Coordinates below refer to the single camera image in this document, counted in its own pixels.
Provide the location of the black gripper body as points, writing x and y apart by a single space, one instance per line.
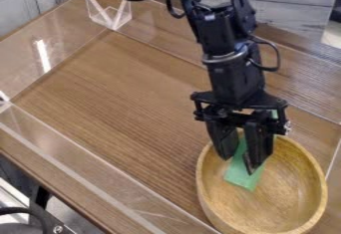
236 102

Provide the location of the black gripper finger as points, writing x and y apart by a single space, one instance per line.
223 137
258 139

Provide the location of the green rectangular block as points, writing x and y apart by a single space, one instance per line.
235 174

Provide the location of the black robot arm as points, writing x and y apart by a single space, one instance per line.
222 24

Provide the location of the brown wooden bowl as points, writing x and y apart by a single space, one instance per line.
285 205

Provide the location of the clear acrylic front wall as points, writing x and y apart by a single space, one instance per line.
117 203

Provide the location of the clear acrylic corner bracket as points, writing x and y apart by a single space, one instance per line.
109 17

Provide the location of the black table leg bracket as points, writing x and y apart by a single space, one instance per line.
51 224

